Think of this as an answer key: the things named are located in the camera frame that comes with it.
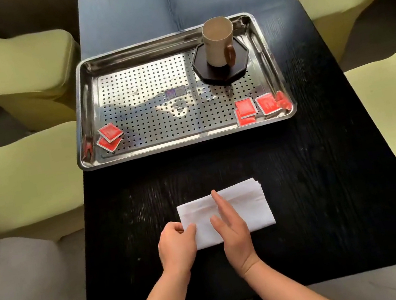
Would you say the person's right hand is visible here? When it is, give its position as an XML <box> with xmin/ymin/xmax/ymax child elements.
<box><xmin>205</xmin><ymin>184</ymin><xmax>263</xmax><ymax>282</ymax></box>

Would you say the person's left hand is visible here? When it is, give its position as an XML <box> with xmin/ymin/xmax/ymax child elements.
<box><xmin>154</xmin><ymin>218</ymin><xmax>205</xmax><ymax>280</ymax></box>

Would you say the white napkin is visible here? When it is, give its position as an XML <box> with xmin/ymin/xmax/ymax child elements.
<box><xmin>173</xmin><ymin>175</ymin><xmax>279</xmax><ymax>253</ymax></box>

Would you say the person's right forearm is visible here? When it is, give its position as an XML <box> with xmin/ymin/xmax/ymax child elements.
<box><xmin>236</xmin><ymin>246</ymin><xmax>346</xmax><ymax>300</ymax></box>

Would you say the red square sachet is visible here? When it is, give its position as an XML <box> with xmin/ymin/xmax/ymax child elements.
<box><xmin>234</xmin><ymin>106</ymin><xmax>258</xmax><ymax>128</ymax></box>
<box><xmin>95</xmin><ymin>134</ymin><xmax>125</xmax><ymax>156</ymax></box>
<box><xmin>234</xmin><ymin>96</ymin><xmax>258</xmax><ymax>119</ymax></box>
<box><xmin>254</xmin><ymin>91</ymin><xmax>284</xmax><ymax>118</ymax></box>
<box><xmin>97</xmin><ymin>121</ymin><xmax>126</xmax><ymax>145</ymax></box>

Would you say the perforated stainless steel tray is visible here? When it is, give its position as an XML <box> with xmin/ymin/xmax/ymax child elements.
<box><xmin>57</xmin><ymin>7</ymin><xmax>302</xmax><ymax>173</ymax></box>

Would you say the small label sticker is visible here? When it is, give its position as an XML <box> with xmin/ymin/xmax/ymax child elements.
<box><xmin>165</xmin><ymin>85</ymin><xmax>188</xmax><ymax>99</ymax></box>

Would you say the black octagonal coaster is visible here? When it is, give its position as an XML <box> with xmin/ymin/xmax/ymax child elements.
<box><xmin>188</xmin><ymin>33</ymin><xmax>254</xmax><ymax>89</ymax></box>

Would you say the beige cup with brown handle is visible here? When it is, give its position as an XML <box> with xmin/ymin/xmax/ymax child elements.
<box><xmin>199</xmin><ymin>14</ymin><xmax>240</xmax><ymax>70</ymax></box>

